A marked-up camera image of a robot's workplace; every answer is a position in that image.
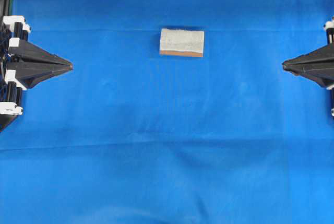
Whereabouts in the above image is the black white gripper, image-left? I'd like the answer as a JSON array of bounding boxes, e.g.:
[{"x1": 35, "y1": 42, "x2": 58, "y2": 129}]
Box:
[{"x1": 1, "y1": 15, "x2": 73, "y2": 116}]

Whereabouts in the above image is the blue table cloth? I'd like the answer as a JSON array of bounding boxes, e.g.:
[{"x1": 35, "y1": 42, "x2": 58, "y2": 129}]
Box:
[{"x1": 1, "y1": 0, "x2": 333, "y2": 223}]

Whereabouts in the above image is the grey and brown sponge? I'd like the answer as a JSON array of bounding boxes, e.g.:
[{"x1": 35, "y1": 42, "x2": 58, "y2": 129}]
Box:
[{"x1": 159, "y1": 28, "x2": 205, "y2": 57}]

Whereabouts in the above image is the black white gripper, image-right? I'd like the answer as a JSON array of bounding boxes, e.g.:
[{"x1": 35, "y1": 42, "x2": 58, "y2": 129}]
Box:
[{"x1": 281, "y1": 15, "x2": 334, "y2": 116}]

